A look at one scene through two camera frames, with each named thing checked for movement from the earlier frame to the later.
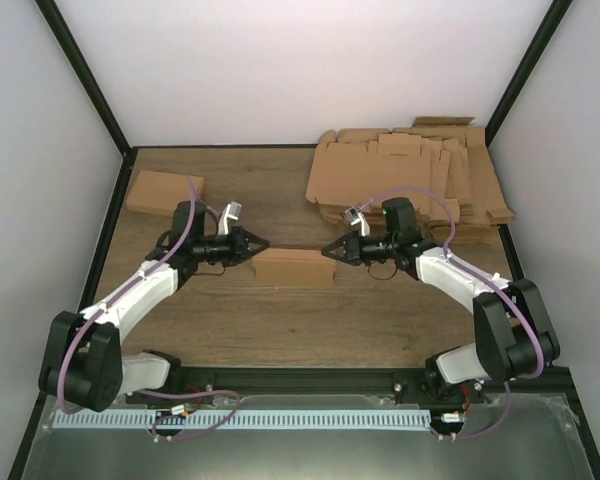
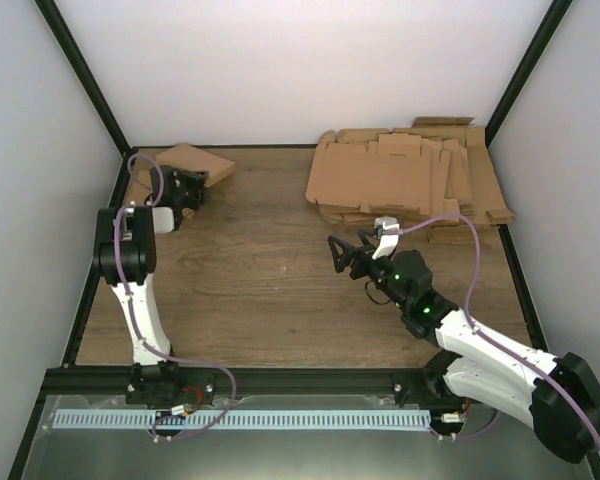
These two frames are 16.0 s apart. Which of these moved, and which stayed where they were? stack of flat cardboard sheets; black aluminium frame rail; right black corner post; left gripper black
Moved: left gripper black
Stayed: right black corner post; stack of flat cardboard sheets; black aluminium frame rail
